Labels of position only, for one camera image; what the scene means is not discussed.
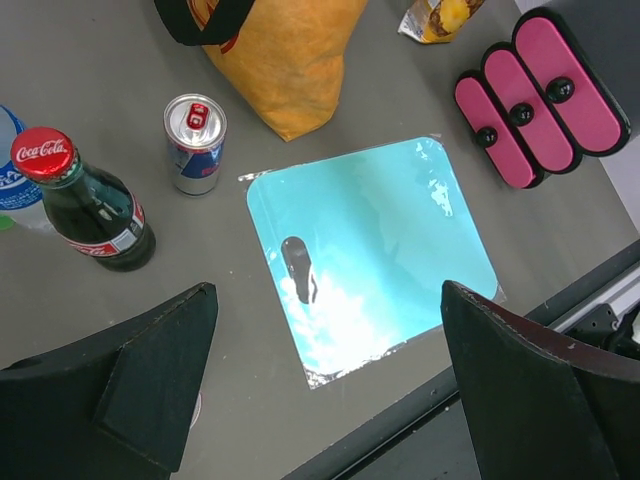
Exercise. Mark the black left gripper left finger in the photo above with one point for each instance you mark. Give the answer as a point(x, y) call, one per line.
point(118, 401)

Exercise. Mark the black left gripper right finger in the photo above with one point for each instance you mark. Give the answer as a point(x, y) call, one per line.
point(539, 404)

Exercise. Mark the glass cola bottle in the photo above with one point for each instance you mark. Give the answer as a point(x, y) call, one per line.
point(93, 210)

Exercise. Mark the energy drink can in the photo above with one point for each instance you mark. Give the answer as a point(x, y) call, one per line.
point(195, 128)

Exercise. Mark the orange canvas bag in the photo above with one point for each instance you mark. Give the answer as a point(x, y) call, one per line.
point(284, 57)

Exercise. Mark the green board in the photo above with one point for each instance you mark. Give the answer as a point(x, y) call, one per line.
point(6, 223)

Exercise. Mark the clear water bottle blue label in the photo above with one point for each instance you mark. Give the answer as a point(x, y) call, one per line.
point(21, 199)

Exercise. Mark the turquoise cutting board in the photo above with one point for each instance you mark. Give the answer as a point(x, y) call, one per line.
point(358, 247)

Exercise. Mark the black and pink drawer box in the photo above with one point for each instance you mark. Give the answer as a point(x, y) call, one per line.
point(565, 86)

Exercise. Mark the orange juice carton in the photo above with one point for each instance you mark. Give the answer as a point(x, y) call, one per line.
point(437, 21)

